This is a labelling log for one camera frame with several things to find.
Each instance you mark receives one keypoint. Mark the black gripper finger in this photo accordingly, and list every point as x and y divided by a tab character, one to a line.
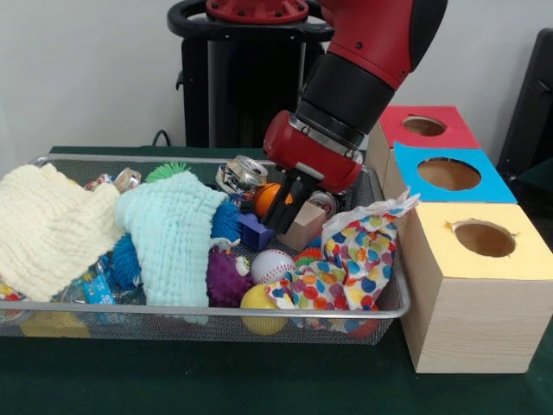
276	207
298	212

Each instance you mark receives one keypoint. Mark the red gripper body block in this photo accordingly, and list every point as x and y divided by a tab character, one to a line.
311	153

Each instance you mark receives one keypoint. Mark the mint waffle cloth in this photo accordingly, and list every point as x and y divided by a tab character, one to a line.
173	233

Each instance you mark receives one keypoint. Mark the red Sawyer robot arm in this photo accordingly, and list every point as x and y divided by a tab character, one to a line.
371	52

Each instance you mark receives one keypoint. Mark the shallow silver mesh bin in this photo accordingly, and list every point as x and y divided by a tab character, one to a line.
129	330

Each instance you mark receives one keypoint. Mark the wooden box with three holes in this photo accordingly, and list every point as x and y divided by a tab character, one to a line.
471	328

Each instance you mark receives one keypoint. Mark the small orange basketball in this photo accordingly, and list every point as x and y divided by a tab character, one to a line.
264	199

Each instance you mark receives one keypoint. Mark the plain wooden cube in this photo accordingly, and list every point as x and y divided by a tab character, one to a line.
309	225

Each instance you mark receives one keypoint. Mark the purple toy block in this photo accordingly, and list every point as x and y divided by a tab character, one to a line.
255	231

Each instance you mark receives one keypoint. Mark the crushed silver can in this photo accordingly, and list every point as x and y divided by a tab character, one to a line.
242	173

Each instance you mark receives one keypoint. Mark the white baseball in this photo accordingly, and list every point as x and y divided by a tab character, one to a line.
273	266

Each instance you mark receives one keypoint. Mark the polka dot paper napkin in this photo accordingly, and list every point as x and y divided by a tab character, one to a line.
354	263

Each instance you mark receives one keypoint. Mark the purple spiky toy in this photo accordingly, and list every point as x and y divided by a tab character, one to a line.
224	281

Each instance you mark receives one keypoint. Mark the yellow ball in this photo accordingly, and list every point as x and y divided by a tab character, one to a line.
255	302

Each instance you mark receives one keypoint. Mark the dark green table cloth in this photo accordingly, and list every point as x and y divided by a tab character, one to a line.
216	380
540	173

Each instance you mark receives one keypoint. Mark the black stand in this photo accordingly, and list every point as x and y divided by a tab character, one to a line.
531	108

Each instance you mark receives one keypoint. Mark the cream waffle cloth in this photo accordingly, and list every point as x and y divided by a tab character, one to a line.
47	229

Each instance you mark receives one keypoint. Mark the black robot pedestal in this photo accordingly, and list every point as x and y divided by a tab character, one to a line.
242	95

